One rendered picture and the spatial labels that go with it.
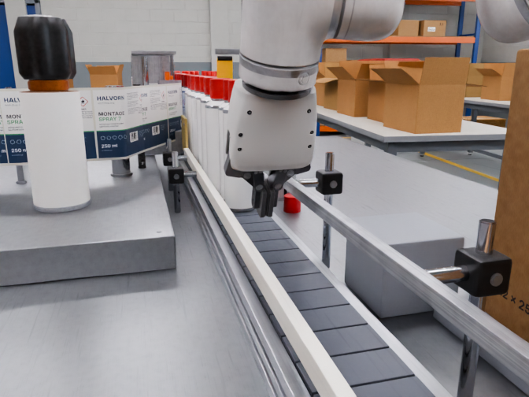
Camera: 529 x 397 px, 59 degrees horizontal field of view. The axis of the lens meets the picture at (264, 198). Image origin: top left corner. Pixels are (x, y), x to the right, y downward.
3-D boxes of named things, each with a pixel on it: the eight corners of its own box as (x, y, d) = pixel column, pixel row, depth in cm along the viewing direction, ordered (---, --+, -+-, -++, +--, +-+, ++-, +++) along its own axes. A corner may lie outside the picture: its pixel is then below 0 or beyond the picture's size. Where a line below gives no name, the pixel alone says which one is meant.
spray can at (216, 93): (203, 191, 88) (199, 78, 83) (229, 188, 91) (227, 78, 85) (213, 198, 84) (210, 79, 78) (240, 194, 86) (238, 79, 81)
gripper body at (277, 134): (311, 61, 55) (298, 146, 61) (224, 61, 52) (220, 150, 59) (334, 87, 49) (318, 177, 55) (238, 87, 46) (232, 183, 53)
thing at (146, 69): (136, 147, 136) (129, 53, 129) (182, 145, 139) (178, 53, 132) (136, 155, 123) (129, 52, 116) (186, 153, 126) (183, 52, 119)
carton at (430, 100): (361, 125, 274) (365, 58, 264) (438, 123, 285) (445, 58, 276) (398, 135, 234) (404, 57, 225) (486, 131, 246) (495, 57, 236)
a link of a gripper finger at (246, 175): (264, 160, 59) (259, 203, 62) (238, 161, 58) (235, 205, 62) (270, 173, 56) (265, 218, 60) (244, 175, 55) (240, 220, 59)
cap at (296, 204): (292, 214, 91) (293, 198, 90) (279, 210, 94) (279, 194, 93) (304, 210, 94) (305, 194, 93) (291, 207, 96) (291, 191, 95)
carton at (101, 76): (85, 94, 594) (82, 64, 584) (94, 92, 636) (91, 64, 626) (121, 94, 598) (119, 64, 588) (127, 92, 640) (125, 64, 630)
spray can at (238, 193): (223, 204, 80) (220, 79, 74) (253, 202, 81) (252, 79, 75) (226, 213, 75) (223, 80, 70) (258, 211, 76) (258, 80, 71)
